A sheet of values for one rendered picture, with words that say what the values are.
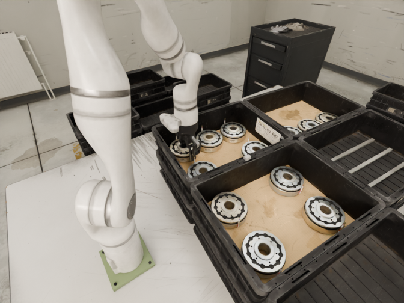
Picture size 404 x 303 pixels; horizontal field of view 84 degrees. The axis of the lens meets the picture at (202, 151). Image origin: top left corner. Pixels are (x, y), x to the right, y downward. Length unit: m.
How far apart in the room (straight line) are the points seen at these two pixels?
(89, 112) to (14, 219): 0.71
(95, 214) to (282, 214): 0.49
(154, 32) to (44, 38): 2.90
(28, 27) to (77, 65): 2.93
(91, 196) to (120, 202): 0.06
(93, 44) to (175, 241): 0.59
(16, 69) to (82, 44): 2.91
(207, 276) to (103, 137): 0.50
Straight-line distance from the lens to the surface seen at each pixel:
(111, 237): 0.57
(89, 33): 0.41
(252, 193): 0.73
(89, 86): 0.38
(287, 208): 0.72
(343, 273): 0.68
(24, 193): 1.10
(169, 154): 0.69
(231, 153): 0.84
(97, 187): 0.49
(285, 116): 1.10
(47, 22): 3.32
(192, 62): 0.60
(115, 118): 0.39
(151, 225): 0.82
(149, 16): 0.45
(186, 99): 0.64
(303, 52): 2.26
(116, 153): 0.41
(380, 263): 0.74
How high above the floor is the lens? 1.39
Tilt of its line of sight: 42 degrees down
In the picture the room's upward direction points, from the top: straight up
